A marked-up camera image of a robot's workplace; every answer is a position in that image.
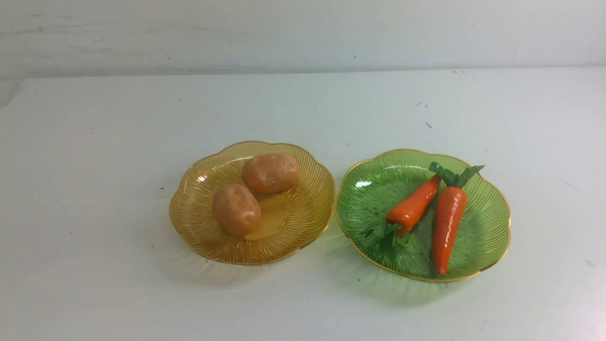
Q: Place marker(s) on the toy potato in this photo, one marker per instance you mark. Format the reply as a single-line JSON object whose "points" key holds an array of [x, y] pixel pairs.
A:
{"points": [[271, 173], [236, 210]]}

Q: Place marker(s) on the toy carrot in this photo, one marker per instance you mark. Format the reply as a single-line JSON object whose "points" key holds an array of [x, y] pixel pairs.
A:
{"points": [[451, 204], [394, 225]]}

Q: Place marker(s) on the amber ribbed plastic plate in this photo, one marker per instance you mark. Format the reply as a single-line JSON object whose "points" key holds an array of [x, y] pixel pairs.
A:
{"points": [[289, 221]]}

